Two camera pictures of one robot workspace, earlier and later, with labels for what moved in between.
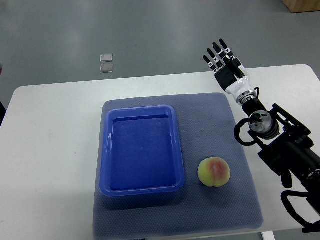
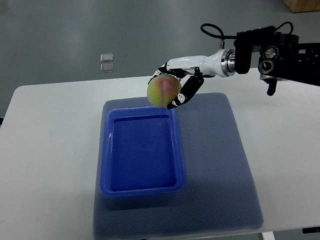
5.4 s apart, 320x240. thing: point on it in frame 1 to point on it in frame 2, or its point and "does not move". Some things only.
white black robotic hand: (231, 75) to (191, 71)
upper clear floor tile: (106, 58) does not move
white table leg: (268, 235) does not move
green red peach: (214, 172) to (162, 89)
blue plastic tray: (141, 153) does not move
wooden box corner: (300, 6) does not move
